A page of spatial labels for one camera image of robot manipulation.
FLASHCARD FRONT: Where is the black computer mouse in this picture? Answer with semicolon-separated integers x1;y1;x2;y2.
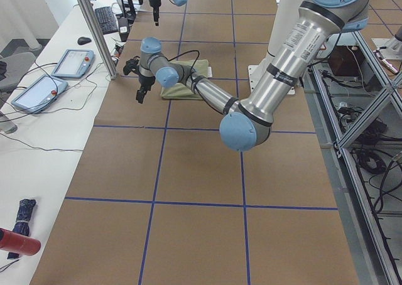
77;36;92;45

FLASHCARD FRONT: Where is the near teach pendant tablet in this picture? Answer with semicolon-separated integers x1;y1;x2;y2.
11;75;68;114

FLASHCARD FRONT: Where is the black keyboard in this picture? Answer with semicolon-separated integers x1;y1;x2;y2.
94;6;119;35

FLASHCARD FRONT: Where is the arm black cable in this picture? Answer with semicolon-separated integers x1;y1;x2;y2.
168;49;202;88

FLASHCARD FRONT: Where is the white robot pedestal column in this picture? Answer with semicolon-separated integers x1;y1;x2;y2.
266;0;303;62

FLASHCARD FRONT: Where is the grey office chair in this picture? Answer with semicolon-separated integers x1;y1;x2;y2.
1;52;36;93

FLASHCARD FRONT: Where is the far teach pendant tablet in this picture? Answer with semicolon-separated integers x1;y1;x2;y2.
52;49;95;79

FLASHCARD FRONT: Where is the black power adapter labelled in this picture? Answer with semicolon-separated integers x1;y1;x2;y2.
117;17;129;42

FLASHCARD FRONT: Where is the olive green long-sleeve shirt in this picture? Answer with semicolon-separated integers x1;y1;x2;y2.
160;59;209;100

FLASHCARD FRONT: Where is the white shirt hang tag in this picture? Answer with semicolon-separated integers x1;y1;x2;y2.
207;66;212;78

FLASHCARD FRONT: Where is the folded dark blue umbrella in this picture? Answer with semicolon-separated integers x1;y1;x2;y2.
7;199;36;259

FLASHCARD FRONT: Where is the brown box under frame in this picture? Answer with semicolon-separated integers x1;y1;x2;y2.
329;46;365;77

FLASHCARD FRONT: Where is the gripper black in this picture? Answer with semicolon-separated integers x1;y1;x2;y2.
149;0;161;26
136;75;155;104

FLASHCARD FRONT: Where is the teach pendant tablet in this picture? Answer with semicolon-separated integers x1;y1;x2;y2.
52;49;95;79
11;75;68;114

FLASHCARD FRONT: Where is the aluminium frame post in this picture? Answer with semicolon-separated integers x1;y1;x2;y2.
77;0;117;80

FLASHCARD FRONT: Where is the red cylindrical bottle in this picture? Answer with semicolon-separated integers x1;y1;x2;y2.
1;229;41;256

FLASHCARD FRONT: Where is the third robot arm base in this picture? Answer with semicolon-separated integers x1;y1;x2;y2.
372;28;401;75

